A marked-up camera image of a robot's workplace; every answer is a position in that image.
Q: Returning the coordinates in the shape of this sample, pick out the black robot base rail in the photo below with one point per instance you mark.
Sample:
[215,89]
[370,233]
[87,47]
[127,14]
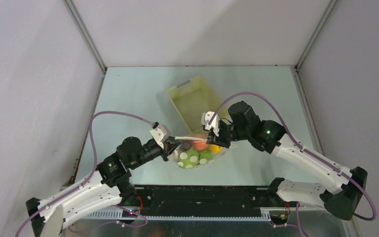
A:
[200,201]

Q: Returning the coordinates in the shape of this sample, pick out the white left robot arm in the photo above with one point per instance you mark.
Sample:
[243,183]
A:
[78,200]

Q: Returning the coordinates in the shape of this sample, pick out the yellow banana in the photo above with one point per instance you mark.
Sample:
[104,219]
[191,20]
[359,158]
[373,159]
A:
[214,149]

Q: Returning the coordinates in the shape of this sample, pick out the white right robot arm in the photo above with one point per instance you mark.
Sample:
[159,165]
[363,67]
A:
[338,189]

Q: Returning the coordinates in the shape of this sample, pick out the clear dotted zip bag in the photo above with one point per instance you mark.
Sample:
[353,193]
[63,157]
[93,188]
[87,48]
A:
[172,157]

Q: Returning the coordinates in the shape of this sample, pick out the orange peach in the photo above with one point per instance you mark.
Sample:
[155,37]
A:
[200,144]

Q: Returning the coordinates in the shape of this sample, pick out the green cabbage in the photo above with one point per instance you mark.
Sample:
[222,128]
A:
[188,159]

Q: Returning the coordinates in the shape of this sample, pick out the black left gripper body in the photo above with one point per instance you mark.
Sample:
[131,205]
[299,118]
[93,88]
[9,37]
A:
[150,151]

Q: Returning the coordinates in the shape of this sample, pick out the pale yellow perforated basket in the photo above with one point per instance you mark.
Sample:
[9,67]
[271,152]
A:
[192,98]

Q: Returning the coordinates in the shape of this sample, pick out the green leaf vegetable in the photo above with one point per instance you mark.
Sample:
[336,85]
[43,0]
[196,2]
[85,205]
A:
[205,156]

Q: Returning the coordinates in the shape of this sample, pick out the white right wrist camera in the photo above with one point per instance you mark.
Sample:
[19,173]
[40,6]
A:
[210,122]

